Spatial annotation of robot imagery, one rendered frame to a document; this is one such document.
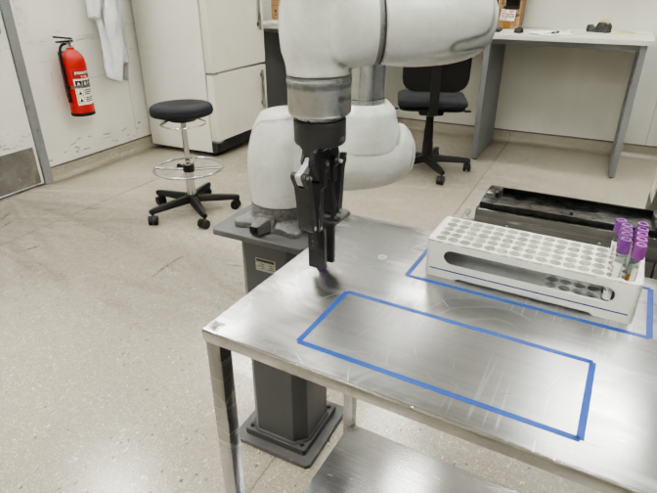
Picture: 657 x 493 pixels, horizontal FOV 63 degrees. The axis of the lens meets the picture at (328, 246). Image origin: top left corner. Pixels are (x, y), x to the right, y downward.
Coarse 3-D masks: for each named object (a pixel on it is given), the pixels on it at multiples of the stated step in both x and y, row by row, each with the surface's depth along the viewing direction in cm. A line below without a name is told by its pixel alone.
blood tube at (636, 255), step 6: (636, 246) 68; (642, 246) 68; (636, 252) 68; (642, 252) 68; (636, 258) 69; (642, 258) 69; (630, 264) 70; (636, 264) 69; (630, 270) 70; (636, 270) 70; (630, 276) 70
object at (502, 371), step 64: (384, 256) 90; (256, 320) 73; (320, 320) 73; (384, 320) 73; (448, 320) 73; (512, 320) 73; (576, 320) 73; (640, 320) 73; (384, 384) 62; (448, 384) 62; (512, 384) 62; (576, 384) 62; (640, 384) 62; (384, 448) 122; (512, 448) 54; (576, 448) 53; (640, 448) 53
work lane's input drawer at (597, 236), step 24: (504, 192) 121; (528, 192) 118; (480, 216) 113; (504, 216) 111; (528, 216) 109; (552, 216) 107; (576, 216) 109; (600, 216) 109; (624, 216) 109; (648, 216) 109; (576, 240) 106; (600, 240) 104; (648, 240) 100
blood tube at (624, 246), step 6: (624, 240) 70; (630, 240) 70; (618, 246) 70; (624, 246) 70; (630, 246) 70; (618, 252) 70; (624, 252) 70; (618, 258) 71; (624, 258) 70; (612, 264) 72; (618, 264) 71; (612, 270) 72; (618, 270) 71; (612, 276) 72; (618, 276) 72; (606, 288) 73; (606, 294) 73; (612, 294) 73; (606, 300) 73
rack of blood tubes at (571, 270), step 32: (448, 224) 88; (480, 224) 87; (448, 256) 89; (480, 256) 79; (512, 256) 77; (544, 256) 77; (576, 256) 78; (608, 256) 77; (512, 288) 79; (544, 288) 76; (576, 288) 76; (640, 288) 70
